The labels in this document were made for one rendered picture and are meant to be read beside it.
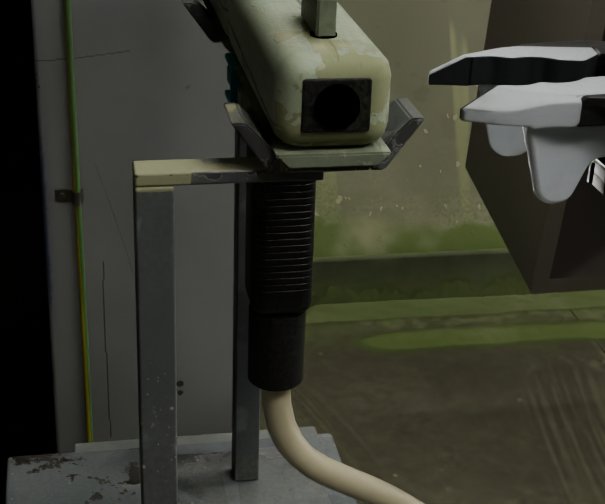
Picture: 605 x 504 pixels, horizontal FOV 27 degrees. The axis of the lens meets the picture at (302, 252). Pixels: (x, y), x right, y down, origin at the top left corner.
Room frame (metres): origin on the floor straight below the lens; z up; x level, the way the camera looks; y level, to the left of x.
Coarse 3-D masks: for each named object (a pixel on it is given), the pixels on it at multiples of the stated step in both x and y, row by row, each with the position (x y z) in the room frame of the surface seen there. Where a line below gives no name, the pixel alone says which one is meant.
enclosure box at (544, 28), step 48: (528, 0) 1.79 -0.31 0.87; (576, 0) 1.62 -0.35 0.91; (480, 144) 1.94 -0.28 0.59; (480, 192) 1.92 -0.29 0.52; (528, 192) 1.72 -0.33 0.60; (576, 192) 1.95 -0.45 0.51; (528, 240) 1.70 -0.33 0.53; (576, 240) 1.81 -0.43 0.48; (528, 288) 1.68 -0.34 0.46; (576, 288) 1.68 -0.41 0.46
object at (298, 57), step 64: (256, 0) 0.56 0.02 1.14; (320, 0) 0.49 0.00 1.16; (256, 64) 0.51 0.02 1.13; (320, 64) 0.47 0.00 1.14; (384, 64) 0.48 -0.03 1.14; (320, 128) 0.47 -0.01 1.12; (384, 128) 0.48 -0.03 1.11; (256, 192) 0.57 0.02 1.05; (256, 256) 0.57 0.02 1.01; (256, 320) 0.57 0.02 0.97; (256, 384) 0.57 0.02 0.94
